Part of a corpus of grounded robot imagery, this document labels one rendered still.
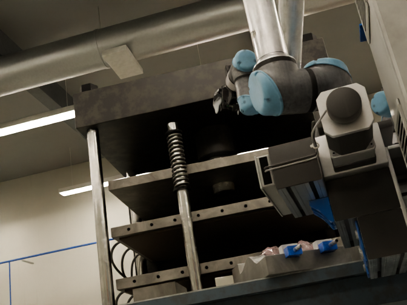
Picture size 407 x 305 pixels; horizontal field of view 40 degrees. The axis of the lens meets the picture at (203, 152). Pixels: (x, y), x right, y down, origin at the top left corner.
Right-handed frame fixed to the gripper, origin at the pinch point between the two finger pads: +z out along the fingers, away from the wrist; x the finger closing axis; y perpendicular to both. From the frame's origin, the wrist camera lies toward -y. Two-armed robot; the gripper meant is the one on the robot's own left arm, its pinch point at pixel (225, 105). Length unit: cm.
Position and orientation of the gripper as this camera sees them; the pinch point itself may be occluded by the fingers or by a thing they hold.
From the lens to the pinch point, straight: 205.4
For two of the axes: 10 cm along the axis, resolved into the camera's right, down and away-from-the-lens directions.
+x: 9.9, 0.4, 1.5
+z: -1.5, 3.9, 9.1
